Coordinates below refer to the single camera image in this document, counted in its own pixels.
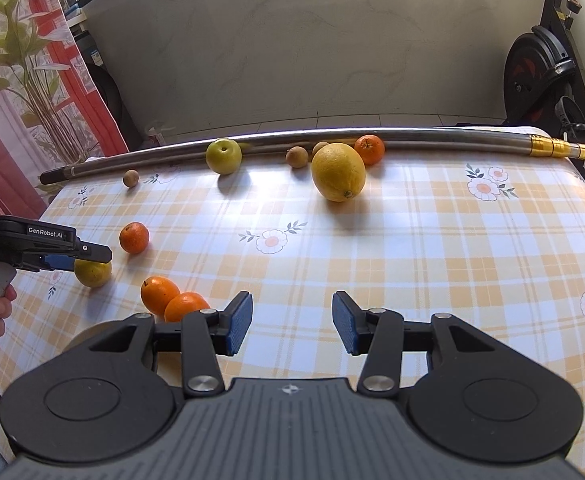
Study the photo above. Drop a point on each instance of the round orange fruit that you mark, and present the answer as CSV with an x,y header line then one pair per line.
x,y
185,307

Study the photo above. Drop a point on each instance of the plant print curtain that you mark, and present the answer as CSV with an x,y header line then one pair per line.
x,y
22,85

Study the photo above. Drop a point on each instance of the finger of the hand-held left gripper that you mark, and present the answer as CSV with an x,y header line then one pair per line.
x,y
95,252
58,262

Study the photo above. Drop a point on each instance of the oval orange fruit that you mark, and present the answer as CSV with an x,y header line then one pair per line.
x,y
157,294

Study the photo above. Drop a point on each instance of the small orange tangerine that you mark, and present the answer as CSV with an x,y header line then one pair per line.
x,y
370,150
134,238

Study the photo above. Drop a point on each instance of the green apple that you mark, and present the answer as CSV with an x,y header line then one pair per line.
x,y
224,156

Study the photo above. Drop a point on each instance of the small yellow-green fruit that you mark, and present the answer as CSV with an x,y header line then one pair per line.
x,y
93,275

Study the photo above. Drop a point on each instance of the black exercise bike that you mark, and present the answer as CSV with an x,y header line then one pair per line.
x,y
532,75

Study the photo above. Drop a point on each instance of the dark bin with blue label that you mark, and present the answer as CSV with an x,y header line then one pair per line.
x,y
105,90

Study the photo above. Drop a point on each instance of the small brown longan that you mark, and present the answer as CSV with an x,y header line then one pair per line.
x,y
131,179
318,147
296,156

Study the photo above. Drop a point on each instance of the large yellow lemon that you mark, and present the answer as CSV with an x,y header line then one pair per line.
x,y
338,172

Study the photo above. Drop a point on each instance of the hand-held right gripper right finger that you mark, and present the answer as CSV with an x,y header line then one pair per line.
x,y
345,322

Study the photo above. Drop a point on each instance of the white plastic scrap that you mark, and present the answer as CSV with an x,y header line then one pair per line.
x,y
158,131

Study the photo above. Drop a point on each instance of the long metal pole gold rings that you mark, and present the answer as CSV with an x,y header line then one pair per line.
x,y
447,134

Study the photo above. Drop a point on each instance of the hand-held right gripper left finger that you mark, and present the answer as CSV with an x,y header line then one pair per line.
x,y
237,322

